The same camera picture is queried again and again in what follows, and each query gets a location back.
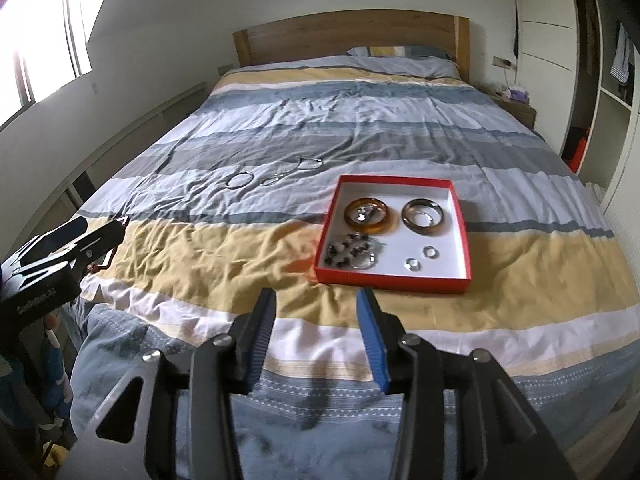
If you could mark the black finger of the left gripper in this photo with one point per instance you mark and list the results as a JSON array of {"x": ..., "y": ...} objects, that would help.
[{"x": 96, "y": 249}]

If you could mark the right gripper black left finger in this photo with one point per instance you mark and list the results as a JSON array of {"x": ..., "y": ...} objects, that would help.
[{"x": 253, "y": 338}]

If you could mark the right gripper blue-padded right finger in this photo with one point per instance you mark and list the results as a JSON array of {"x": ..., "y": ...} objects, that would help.
[{"x": 380, "y": 338}]

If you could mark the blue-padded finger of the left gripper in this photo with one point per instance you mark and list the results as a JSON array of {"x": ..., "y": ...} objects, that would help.
[{"x": 41, "y": 246}]

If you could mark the silver bangle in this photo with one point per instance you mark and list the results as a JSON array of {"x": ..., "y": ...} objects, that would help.
[{"x": 239, "y": 180}]

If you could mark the blue gloved left hand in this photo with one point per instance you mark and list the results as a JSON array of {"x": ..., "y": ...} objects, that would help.
[{"x": 50, "y": 385}]

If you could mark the amber bangle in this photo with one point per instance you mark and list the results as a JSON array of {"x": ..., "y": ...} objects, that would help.
[{"x": 379, "y": 221}]

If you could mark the dark brown bangle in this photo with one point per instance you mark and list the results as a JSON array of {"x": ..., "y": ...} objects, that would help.
[{"x": 422, "y": 216}]

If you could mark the striped bed duvet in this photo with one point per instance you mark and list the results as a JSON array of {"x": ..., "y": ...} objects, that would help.
[{"x": 399, "y": 175}]

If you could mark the window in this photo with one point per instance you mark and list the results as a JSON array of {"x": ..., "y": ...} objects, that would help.
[{"x": 44, "y": 46}]

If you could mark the red bag in wardrobe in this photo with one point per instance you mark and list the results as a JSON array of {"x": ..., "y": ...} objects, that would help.
[{"x": 574, "y": 148}]

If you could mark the wooden nightstand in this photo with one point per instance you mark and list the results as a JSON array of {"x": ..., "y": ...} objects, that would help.
[{"x": 523, "y": 113}]

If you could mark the purple item on nightstand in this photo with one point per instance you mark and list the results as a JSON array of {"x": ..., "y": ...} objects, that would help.
[{"x": 517, "y": 94}]

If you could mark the striped pillow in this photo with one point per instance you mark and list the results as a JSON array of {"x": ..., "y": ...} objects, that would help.
[{"x": 423, "y": 61}]

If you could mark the wooden headboard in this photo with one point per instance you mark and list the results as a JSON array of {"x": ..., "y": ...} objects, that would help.
[{"x": 333, "y": 33}]

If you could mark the hanging striped shirt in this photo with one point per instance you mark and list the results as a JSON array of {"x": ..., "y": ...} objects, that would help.
[{"x": 624, "y": 52}]

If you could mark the white wardrobe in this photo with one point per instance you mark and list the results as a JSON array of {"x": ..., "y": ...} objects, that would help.
[{"x": 564, "y": 51}]

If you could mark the wall power socket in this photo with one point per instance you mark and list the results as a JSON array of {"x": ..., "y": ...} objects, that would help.
[{"x": 502, "y": 62}]

